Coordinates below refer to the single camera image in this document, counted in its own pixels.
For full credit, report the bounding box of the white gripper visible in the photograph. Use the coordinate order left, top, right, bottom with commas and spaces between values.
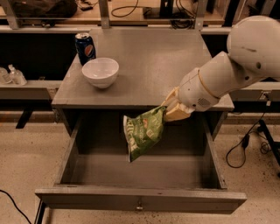
162, 68, 220, 122

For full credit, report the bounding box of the green jalapeno chip bag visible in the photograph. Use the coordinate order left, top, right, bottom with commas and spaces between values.
123, 106, 165, 162

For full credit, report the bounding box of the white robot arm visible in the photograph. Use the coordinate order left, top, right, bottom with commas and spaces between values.
162, 16, 280, 122

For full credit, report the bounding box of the open grey top drawer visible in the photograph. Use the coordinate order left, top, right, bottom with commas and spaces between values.
36, 114, 247, 214

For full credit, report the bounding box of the black bag on shelf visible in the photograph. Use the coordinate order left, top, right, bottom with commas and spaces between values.
10, 0, 77, 18

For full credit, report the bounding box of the grey wooden cabinet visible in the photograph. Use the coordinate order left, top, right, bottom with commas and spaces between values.
51, 27, 235, 141

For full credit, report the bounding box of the white ceramic bowl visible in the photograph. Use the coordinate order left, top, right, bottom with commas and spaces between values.
81, 58, 119, 88

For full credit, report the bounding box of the blue pepsi soda can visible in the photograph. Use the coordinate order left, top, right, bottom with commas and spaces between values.
75, 32, 96, 65

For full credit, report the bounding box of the clear plastic bottle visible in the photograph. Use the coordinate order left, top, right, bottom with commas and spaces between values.
8, 64, 27, 86

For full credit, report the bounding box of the black floor cable right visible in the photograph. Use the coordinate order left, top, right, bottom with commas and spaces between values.
226, 100, 273, 169

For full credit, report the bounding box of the black floor cable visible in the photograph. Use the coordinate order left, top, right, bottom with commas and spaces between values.
0, 189, 32, 224
226, 100, 273, 169

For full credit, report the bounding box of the black cable on shelf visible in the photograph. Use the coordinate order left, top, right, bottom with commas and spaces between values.
110, 0, 140, 18

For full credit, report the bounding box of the black floor cable left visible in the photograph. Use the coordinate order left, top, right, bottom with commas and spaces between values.
0, 189, 32, 224

